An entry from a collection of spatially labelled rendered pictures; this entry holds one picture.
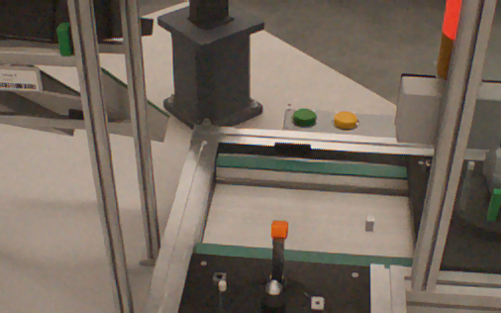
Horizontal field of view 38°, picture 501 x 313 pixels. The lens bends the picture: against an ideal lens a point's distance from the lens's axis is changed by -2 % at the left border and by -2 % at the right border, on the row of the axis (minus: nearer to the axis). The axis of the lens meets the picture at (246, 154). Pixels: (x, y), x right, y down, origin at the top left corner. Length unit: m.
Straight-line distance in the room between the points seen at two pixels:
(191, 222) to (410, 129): 0.37
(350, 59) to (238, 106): 2.04
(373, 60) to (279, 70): 1.86
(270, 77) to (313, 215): 0.51
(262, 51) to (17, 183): 0.65
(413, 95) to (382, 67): 2.56
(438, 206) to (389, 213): 0.28
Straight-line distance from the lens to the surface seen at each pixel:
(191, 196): 1.13
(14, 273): 1.19
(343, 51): 3.51
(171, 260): 1.03
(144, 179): 1.07
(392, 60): 3.47
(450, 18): 0.81
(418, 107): 0.85
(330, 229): 1.13
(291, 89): 1.56
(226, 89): 1.39
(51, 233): 1.24
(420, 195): 1.13
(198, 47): 1.31
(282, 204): 1.17
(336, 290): 0.97
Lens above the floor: 1.67
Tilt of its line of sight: 37 degrees down
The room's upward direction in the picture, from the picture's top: straight up
